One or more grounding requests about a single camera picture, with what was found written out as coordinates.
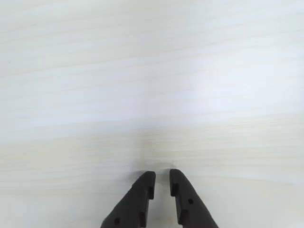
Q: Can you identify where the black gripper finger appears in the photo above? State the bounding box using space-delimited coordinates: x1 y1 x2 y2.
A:
99 171 156 228
169 169 219 228

